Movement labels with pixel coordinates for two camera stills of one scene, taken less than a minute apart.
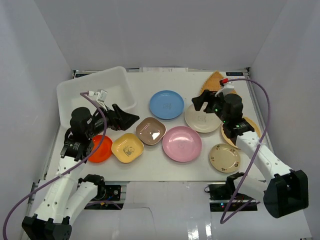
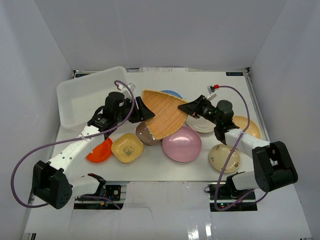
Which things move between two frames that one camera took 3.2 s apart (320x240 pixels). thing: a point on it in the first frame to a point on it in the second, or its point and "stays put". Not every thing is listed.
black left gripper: x=115 y=120 to x=137 y=109
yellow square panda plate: x=127 y=147 stays put
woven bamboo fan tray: x=212 y=83 to x=168 y=118
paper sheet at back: x=163 y=69 stays put
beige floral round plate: x=224 y=158 stays put
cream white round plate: x=201 y=121 stays put
